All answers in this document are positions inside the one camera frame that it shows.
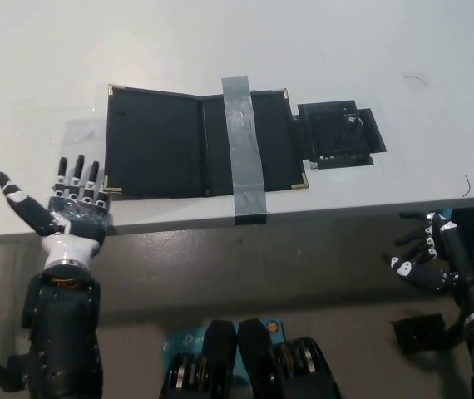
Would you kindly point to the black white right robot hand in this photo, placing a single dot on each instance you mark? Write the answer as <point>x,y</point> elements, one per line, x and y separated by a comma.
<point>428,276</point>

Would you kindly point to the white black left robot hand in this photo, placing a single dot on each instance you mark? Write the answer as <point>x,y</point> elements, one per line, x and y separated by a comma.
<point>75,220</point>

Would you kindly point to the black diary with gold corners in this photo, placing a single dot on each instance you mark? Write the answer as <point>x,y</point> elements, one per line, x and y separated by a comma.
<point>154,145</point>

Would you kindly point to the black tape patch on desk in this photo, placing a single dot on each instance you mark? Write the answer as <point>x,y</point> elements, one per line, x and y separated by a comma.
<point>332,133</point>

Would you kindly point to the black floor tape patch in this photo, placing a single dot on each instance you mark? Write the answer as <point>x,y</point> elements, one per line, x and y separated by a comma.
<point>418,332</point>

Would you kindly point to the teal router box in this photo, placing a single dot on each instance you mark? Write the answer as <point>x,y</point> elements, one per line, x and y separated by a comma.
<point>187,341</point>

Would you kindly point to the grey duct tape strip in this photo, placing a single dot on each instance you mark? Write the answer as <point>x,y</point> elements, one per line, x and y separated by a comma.
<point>245,145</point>

